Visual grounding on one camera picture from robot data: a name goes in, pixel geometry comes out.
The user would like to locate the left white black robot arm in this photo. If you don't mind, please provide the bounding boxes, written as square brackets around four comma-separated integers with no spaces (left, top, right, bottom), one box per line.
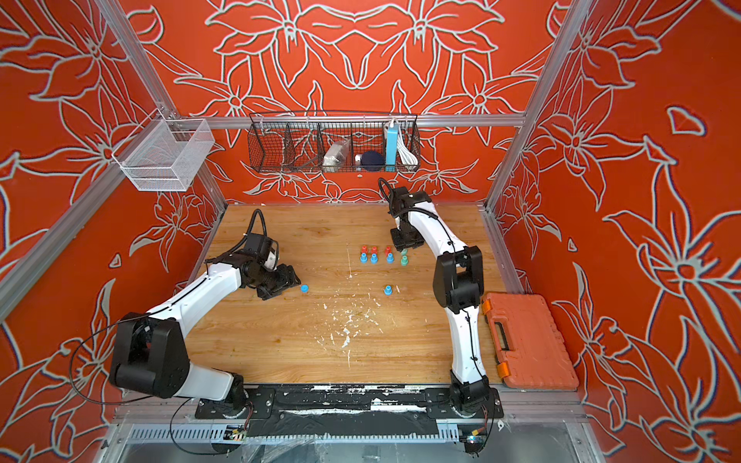
[109,210,301,411]

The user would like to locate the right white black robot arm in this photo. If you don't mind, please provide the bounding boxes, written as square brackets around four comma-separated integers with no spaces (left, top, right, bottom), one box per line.
[377,179,490,416]

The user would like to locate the dark blue ball in basket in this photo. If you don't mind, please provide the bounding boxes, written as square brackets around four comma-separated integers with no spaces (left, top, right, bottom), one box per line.
[360,150,385,172]

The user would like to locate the light blue box in basket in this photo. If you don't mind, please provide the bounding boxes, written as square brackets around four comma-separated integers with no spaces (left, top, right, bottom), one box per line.
[384,120,399,172]

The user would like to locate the silver pouch in basket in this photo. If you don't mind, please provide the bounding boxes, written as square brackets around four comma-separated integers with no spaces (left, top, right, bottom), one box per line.
[321,139,351,173]

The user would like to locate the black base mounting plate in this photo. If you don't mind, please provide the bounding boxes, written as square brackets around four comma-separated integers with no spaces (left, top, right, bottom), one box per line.
[195,385,504,442]

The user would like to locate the orange plastic tool case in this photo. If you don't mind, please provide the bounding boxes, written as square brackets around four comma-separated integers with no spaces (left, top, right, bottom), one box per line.
[482,292,579,391]

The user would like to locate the white cables in basket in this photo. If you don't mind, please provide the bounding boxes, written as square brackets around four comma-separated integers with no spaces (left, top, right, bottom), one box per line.
[398,129,421,172]

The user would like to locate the black wire wall basket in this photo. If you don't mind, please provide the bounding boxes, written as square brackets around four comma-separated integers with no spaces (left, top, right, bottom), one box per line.
[247,111,422,174]

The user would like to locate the clear plastic wall bin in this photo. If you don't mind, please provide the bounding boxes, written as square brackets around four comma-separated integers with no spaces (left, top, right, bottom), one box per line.
[115,119,214,192]

